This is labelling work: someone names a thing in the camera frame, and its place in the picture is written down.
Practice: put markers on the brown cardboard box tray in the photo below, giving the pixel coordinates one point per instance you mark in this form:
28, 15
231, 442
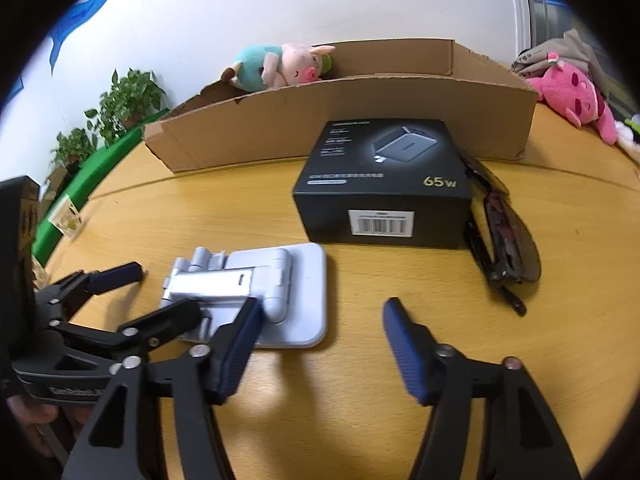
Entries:
487, 109

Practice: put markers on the pig plush teal outfit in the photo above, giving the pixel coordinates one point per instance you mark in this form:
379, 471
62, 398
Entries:
263, 67

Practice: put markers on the green covered side bench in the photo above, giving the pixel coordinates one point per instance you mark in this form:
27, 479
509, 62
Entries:
92, 172

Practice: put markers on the small potted green plant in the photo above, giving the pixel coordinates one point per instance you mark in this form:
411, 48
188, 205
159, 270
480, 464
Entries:
77, 146

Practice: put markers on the white panda plush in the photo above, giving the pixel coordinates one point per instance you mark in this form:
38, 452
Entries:
628, 137

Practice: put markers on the grey printed cloth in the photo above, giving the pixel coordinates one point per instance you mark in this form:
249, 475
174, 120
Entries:
570, 48

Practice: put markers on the pink plush toy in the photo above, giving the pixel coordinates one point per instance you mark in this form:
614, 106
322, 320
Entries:
571, 94

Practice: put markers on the black charger box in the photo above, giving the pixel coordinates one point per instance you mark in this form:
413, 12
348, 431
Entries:
384, 182

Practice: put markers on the cardboard tissue box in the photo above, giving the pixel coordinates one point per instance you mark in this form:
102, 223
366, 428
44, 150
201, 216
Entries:
53, 182

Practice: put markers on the black sunglasses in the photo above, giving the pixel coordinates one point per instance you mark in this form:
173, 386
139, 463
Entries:
515, 257

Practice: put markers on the large potted green plant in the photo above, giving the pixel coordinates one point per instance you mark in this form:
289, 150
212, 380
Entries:
131, 99

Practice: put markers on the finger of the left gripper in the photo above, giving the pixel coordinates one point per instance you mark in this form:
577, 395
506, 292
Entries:
139, 336
73, 291

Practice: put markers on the small white paper cup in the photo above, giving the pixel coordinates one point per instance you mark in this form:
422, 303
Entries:
65, 217

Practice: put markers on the white folding phone stand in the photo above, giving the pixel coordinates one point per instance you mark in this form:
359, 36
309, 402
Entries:
288, 282

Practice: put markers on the person's left hand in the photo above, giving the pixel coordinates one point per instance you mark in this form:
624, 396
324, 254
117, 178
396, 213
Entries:
30, 414

